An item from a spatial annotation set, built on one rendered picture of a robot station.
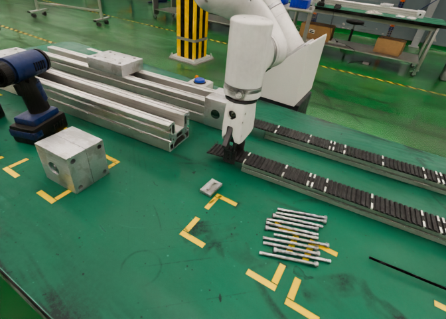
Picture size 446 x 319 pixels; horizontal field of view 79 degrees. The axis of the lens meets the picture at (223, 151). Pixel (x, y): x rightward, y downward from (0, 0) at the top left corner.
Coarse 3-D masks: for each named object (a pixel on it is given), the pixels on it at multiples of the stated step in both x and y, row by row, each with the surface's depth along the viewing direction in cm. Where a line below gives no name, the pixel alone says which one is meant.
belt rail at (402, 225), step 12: (252, 168) 67; (276, 180) 66; (288, 180) 64; (312, 192) 63; (324, 192) 62; (336, 204) 62; (348, 204) 61; (372, 216) 59; (384, 216) 58; (408, 228) 57; (420, 228) 56; (432, 240) 56; (444, 240) 55
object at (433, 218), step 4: (432, 216) 57; (436, 216) 57; (432, 220) 56; (436, 220) 56; (432, 224) 55; (436, 224) 56; (440, 224) 55; (432, 228) 55; (436, 228) 54; (440, 228) 54; (436, 232) 54; (440, 232) 54
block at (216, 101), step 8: (208, 96) 83; (216, 96) 84; (224, 96) 84; (208, 104) 83; (216, 104) 82; (224, 104) 81; (208, 112) 85; (216, 112) 84; (208, 120) 86; (216, 120) 85; (216, 128) 86
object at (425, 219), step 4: (420, 212) 58; (424, 212) 58; (420, 216) 57; (424, 216) 57; (428, 216) 57; (420, 220) 56; (424, 220) 56; (428, 220) 56; (424, 224) 55; (428, 224) 55; (428, 228) 54
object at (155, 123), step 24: (48, 72) 91; (48, 96) 85; (72, 96) 80; (96, 96) 79; (120, 96) 81; (96, 120) 81; (120, 120) 76; (144, 120) 72; (168, 120) 71; (168, 144) 72
